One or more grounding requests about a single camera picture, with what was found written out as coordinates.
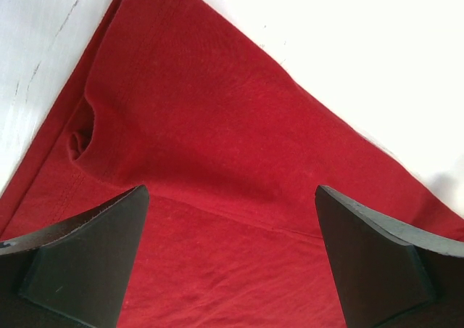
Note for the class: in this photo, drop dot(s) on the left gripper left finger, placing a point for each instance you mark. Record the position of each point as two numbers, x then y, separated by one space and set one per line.
74 273

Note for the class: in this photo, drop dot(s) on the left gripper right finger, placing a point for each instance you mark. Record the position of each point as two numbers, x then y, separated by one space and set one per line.
388 273

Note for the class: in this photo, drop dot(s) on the red t-shirt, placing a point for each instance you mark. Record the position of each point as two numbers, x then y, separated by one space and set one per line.
170 95

